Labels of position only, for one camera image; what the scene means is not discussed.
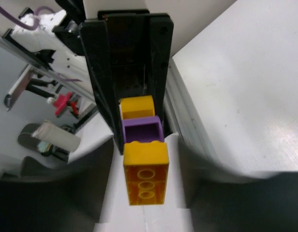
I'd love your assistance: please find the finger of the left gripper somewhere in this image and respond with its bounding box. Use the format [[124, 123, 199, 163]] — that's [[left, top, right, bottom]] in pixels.
[[148, 14, 174, 128], [79, 19, 122, 154]]

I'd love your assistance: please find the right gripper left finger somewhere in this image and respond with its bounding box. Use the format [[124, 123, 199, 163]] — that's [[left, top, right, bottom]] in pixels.
[[0, 138, 114, 232]]

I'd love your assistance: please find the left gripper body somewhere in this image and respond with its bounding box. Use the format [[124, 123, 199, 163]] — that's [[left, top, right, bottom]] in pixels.
[[98, 9, 150, 99]]

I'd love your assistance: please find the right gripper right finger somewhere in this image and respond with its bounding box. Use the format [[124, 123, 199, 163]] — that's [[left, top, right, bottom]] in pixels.
[[177, 138, 298, 232]]

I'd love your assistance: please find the yellow long lego brick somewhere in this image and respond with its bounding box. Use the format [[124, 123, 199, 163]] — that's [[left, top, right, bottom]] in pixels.
[[123, 141, 170, 205]]

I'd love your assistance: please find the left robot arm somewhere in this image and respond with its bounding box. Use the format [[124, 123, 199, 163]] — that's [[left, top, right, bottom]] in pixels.
[[8, 0, 174, 148]]

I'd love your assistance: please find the aluminium front rail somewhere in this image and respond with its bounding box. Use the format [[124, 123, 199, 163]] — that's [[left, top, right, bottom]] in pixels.
[[164, 58, 220, 163]]

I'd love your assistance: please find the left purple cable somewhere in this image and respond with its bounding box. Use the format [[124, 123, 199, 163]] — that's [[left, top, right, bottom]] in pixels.
[[0, 0, 82, 83]]

